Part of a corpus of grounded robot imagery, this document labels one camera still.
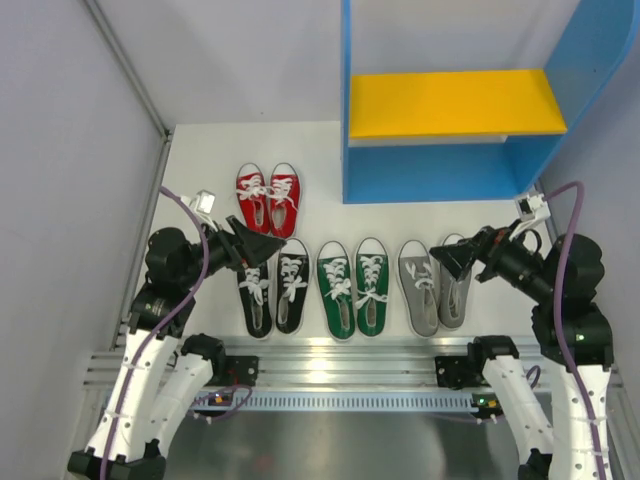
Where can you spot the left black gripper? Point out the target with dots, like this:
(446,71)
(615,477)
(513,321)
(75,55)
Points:
(235,247)

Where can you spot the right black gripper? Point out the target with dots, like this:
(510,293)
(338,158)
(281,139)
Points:
(482,256)

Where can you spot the black sneaker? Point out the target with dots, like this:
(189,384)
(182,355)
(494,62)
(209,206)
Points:
(292,282)
(253,286)

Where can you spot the grey sneaker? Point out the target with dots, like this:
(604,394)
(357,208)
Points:
(453,299)
(418,284)

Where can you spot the green sneaker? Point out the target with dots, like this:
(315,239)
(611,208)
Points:
(334,281)
(372,286)

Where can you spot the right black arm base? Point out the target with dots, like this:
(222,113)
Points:
(457,373)

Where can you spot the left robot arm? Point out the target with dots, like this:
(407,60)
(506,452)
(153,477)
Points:
(162,371)

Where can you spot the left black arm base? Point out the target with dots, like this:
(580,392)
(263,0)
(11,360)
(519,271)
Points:
(236,370)

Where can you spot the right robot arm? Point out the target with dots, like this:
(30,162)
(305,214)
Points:
(575,340)

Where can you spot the yellow shelf board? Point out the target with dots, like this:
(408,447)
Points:
(471,103)

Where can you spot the left red sneaker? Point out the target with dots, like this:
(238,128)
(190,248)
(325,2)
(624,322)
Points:
(251,192)

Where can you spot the red sneaker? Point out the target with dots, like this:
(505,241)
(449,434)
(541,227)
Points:
(284,194)
(251,192)

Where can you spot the right red sneaker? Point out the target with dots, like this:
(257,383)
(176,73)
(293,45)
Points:
(284,194)

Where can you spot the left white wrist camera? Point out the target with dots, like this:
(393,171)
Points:
(201,204)

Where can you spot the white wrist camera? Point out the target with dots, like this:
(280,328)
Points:
(532,207)
(201,204)

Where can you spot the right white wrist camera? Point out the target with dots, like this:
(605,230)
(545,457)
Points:
(532,207)

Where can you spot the aluminium mounting rail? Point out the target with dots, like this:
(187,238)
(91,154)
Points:
(287,363)

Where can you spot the aluminium corner post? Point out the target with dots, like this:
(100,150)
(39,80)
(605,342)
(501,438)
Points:
(115,47)

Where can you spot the slotted cable duct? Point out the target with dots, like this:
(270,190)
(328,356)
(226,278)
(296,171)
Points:
(272,401)

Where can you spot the blue shoe shelf frame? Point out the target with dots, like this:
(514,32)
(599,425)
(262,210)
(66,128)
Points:
(594,44)

